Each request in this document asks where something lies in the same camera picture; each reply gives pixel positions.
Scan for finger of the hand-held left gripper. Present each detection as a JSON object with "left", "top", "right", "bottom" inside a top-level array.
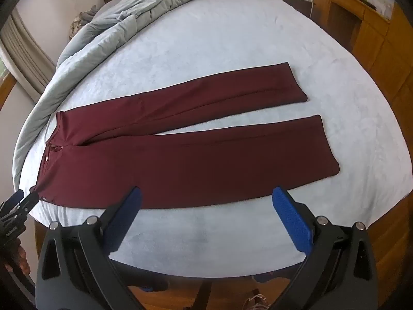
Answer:
[
  {"left": 0, "top": 189, "right": 25, "bottom": 214},
  {"left": 13, "top": 186, "right": 40, "bottom": 217}
]

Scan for beige curtain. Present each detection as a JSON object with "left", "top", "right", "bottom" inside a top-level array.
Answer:
[{"left": 0, "top": 16, "right": 57, "bottom": 103}]

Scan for person's left hand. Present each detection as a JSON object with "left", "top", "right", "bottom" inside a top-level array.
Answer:
[{"left": 13, "top": 245, "right": 32, "bottom": 285}]

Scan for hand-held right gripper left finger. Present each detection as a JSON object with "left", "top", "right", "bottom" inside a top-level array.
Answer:
[{"left": 36, "top": 185, "right": 152, "bottom": 310}]

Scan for blue slipper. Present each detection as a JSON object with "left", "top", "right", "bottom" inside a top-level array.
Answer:
[{"left": 140, "top": 276, "right": 169, "bottom": 293}]

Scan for bed with pale blue sheet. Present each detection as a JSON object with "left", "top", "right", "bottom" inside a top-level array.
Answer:
[{"left": 12, "top": 0, "right": 412, "bottom": 285}]

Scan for dark wooden nightstand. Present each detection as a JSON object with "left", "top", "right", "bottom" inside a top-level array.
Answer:
[{"left": 268, "top": 0, "right": 323, "bottom": 30}]

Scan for wooden cabinet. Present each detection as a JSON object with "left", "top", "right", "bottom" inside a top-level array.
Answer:
[{"left": 313, "top": 0, "right": 413, "bottom": 110}]

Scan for grey duvet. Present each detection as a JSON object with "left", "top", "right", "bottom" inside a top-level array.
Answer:
[{"left": 13, "top": 0, "right": 228, "bottom": 181}]

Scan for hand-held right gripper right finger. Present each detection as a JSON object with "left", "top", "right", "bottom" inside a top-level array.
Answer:
[{"left": 272, "top": 185, "right": 378, "bottom": 310}]

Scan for patterned pillow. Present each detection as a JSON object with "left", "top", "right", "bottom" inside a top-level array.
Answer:
[{"left": 68, "top": 14, "right": 85, "bottom": 41}]

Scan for pale sneaker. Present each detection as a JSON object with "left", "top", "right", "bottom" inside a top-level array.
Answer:
[{"left": 243, "top": 294, "right": 272, "bottom": 310}]

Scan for maroon pants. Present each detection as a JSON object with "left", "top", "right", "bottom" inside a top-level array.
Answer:
[{"left": 36, "top": 62, "right": 341, "bottom": 210}]

